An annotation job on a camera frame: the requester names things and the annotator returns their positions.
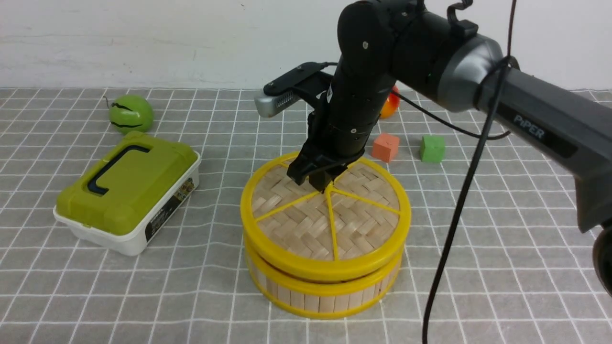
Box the orange toy pear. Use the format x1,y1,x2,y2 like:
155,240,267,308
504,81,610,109
380,86,401,119

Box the green lidded plastic box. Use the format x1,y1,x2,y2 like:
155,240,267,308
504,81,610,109
53,131,201,256

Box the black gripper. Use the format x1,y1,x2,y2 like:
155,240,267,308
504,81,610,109
287,91,376,193

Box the yellow bamboo steamer basket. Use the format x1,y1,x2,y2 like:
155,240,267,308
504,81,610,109
244,240,403,319

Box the orange foam cube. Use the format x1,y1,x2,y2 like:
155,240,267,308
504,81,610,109
371,132,400,163

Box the black cable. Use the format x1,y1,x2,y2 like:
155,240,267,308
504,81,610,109
391,0,522,344

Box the grey checked tablecloth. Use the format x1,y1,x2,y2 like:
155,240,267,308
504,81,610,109
0,88,611,344

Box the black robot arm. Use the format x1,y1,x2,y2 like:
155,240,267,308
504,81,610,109
288,0,612,292

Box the yellow woven steamer lid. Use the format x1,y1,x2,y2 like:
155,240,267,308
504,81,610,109
240,152,412,282

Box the green toy melon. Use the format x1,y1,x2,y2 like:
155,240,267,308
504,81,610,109
103,94,154,135

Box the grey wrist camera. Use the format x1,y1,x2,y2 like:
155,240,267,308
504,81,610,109
254,62,337,118

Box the green foam cube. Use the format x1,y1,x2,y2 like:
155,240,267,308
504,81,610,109
419,135,446,163

